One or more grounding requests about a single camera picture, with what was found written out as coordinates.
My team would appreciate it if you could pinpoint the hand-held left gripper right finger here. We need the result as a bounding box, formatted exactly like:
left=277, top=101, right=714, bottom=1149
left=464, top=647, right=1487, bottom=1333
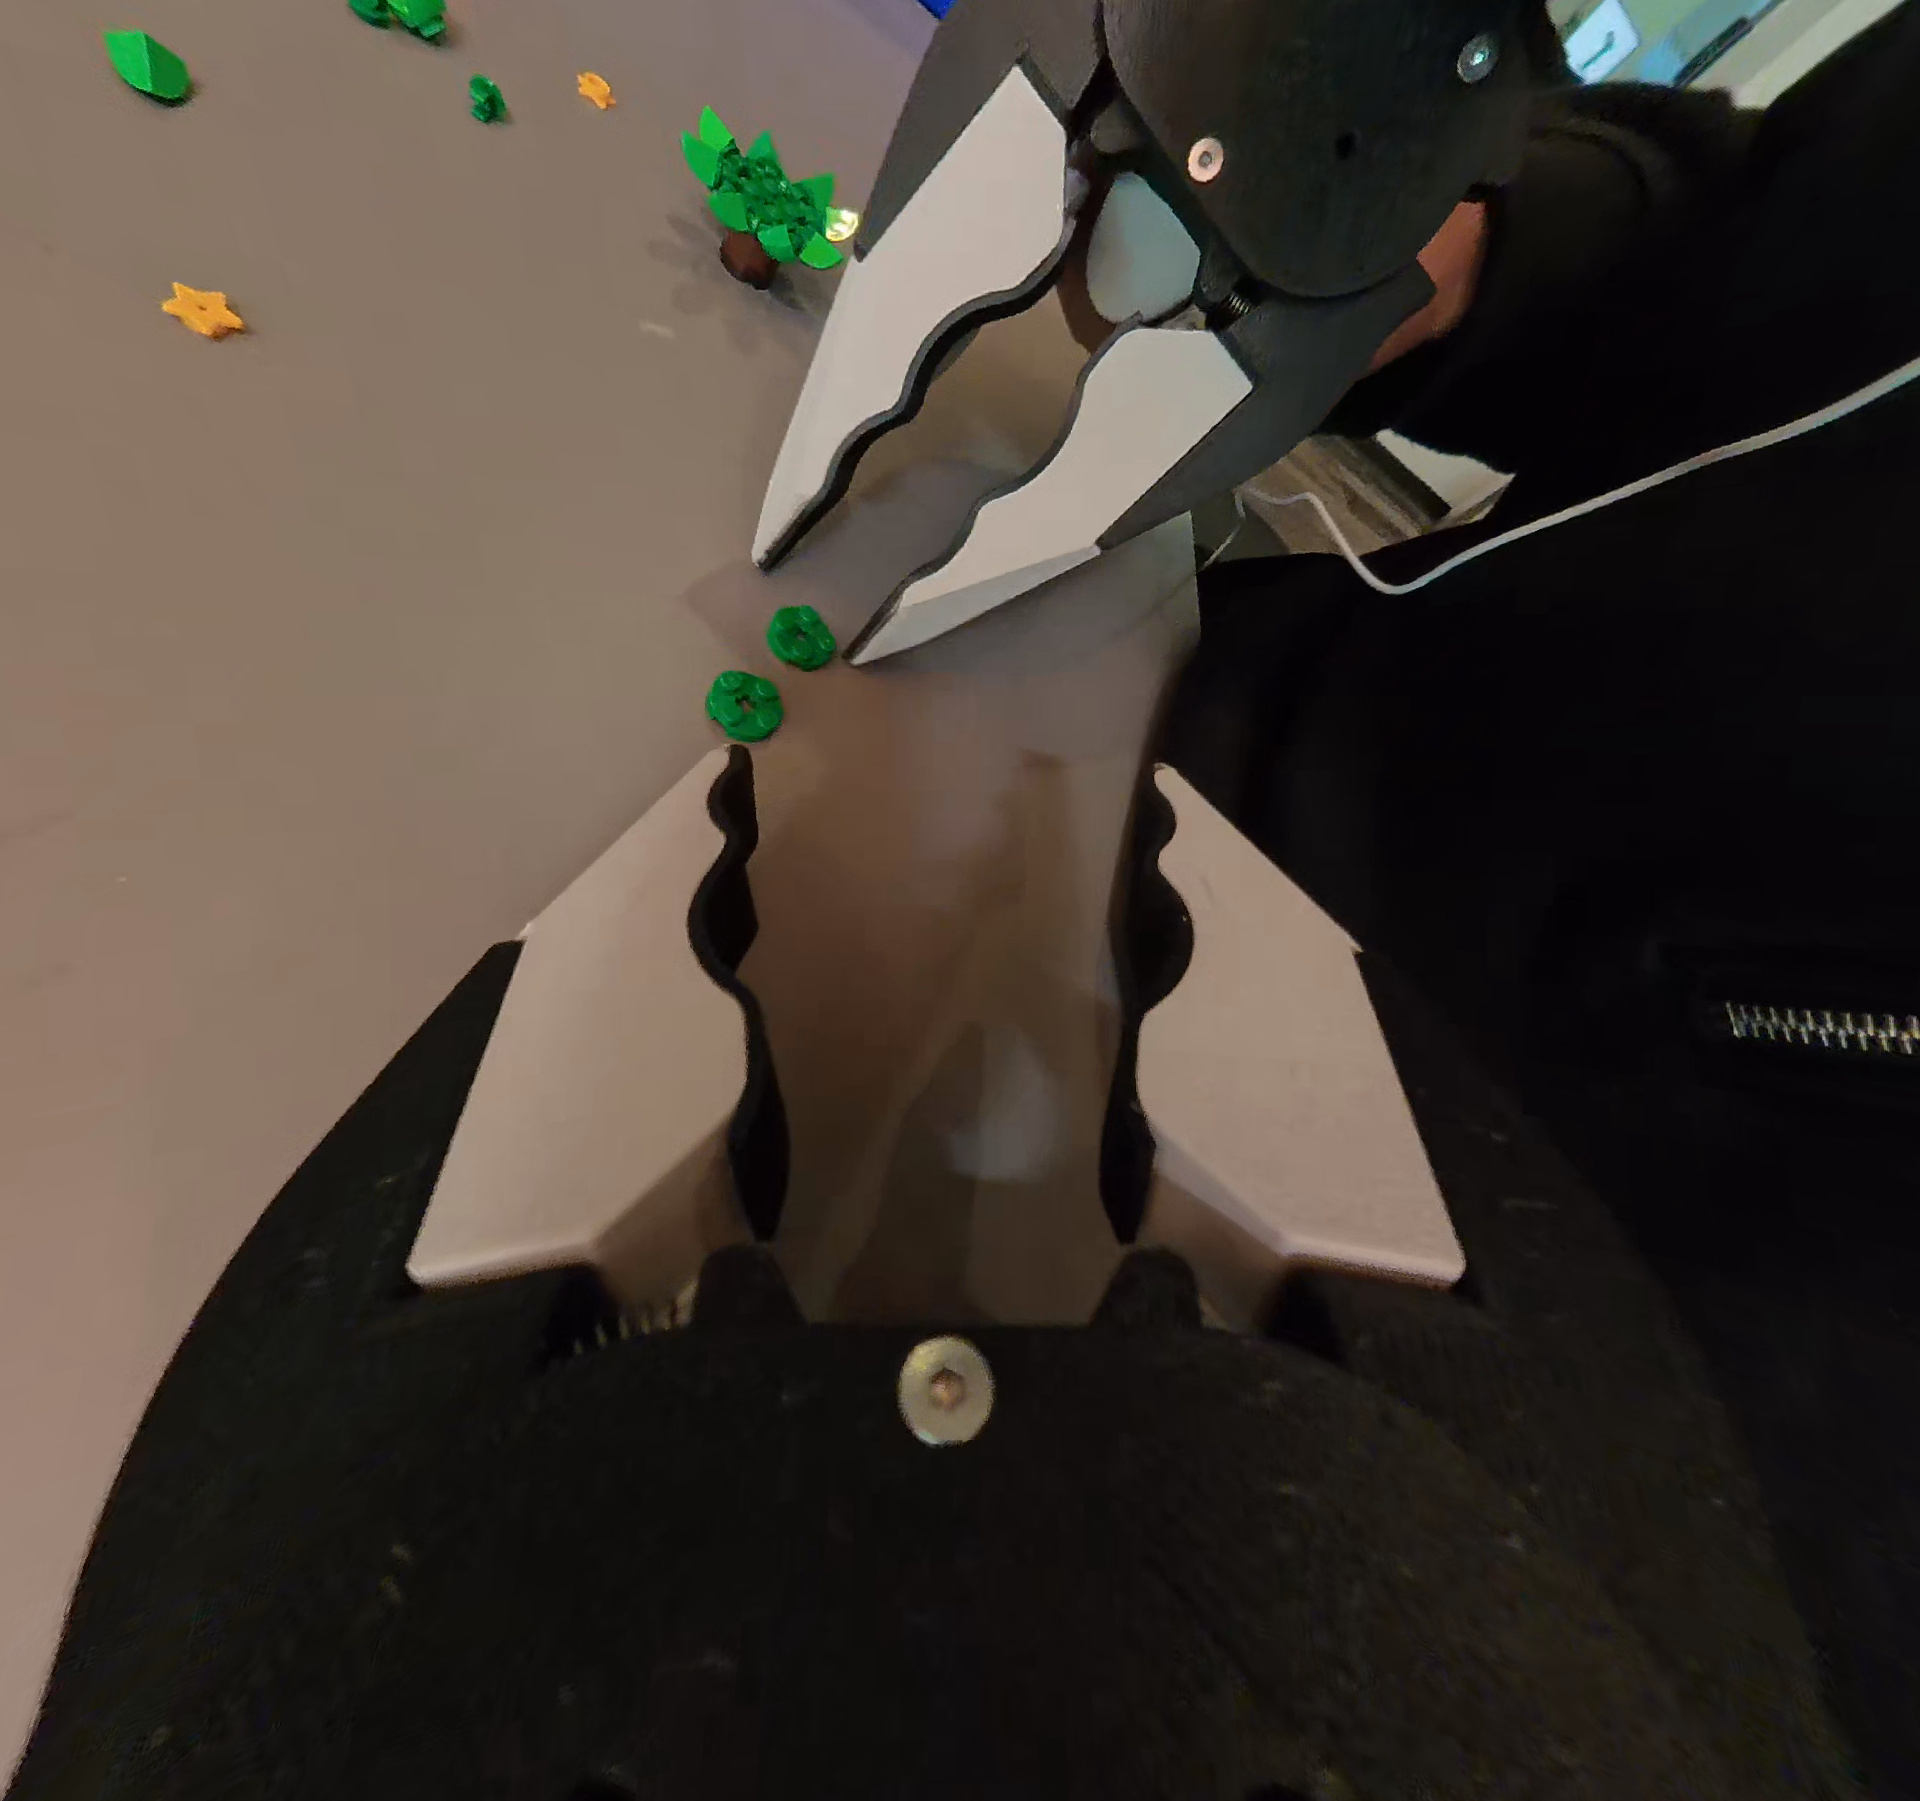
left=1097, top=763, right=1467, bottom=1330

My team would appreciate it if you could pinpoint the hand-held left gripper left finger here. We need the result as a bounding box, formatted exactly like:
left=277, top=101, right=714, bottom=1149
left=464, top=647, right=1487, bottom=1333
left=405, top=744, right=793, bottom=1304

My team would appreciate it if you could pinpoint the green toy bush brown base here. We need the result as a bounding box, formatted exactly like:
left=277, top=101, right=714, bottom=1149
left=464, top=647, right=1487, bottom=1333
left=680, top=106, right=865, bottom=292

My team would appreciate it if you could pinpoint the white cable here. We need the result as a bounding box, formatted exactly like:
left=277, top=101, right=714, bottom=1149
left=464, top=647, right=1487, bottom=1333
left=1242, top=356, right=1920, bottom=596

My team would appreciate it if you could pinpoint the person's black jacket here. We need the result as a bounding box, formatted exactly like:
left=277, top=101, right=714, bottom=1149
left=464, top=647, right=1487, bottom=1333
left=1156, top=377, right=1920, bottom=1801

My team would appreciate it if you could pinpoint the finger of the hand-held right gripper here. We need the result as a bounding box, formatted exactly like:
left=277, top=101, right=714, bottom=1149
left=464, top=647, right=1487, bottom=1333
left=843, top=324, right=1260, bottom=672
left=751, top=60, right=1085, bottom=576

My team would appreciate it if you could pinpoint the green leaf piece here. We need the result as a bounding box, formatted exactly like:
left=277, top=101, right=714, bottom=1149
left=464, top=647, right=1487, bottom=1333
left=102, top=28, right=197, bottom=108

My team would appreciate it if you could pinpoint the person's right hand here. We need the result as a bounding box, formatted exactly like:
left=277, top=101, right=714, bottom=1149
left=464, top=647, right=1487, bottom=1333
left=1410, top=184, right=1502, bottom=344

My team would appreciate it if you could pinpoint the person's right forearm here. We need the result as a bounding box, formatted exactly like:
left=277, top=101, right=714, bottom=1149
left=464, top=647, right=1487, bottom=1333
left=1356, top=22, right=1920, bottom=459

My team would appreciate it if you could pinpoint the white low desk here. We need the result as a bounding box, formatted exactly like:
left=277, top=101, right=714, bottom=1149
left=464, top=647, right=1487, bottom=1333
left=1371, top=428, right=1517, bottom=520

